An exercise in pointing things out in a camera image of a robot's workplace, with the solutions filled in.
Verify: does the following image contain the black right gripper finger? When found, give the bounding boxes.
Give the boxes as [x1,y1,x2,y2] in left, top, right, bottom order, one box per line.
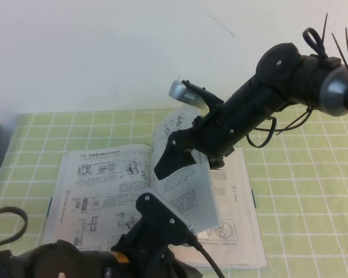
[153,131,197,181]
[207,155,224,171]

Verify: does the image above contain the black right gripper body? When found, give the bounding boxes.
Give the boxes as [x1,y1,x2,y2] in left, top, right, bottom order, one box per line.
[187,102,251,159]

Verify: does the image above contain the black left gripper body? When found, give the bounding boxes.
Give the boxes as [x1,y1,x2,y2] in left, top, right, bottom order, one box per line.
[109,231,204,278]

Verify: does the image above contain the illustrated technical book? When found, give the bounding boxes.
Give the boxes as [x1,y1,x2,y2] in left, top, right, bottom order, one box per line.
[42,105,268,269]

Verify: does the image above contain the green white checkered tablecloth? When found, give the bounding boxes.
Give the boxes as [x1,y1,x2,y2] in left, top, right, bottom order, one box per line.
[0,108,348,278]

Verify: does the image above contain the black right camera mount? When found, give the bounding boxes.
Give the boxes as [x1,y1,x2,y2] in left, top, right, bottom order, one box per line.
[182,79,224,117]

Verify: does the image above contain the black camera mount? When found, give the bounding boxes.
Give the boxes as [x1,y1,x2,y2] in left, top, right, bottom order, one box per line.
[182,79,224,117]
[135,192,193,250]

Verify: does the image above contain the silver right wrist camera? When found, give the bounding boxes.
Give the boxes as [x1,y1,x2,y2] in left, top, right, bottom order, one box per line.
[168,80,209,110]

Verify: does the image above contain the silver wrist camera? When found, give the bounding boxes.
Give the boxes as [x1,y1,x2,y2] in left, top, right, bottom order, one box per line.
[149,190,198,235]
[168,80,209,110]

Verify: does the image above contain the black right camera cable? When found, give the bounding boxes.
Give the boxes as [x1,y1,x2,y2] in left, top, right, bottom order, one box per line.
[245,115,278,149]

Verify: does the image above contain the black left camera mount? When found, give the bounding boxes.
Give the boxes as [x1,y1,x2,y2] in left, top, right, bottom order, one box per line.
[135,192,193,250]

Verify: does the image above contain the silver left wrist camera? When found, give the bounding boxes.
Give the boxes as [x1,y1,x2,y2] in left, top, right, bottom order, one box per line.
[149,190,198,235]

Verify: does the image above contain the black flat strap loop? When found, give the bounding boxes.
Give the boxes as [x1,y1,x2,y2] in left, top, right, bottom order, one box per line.
[0,206,29,261]

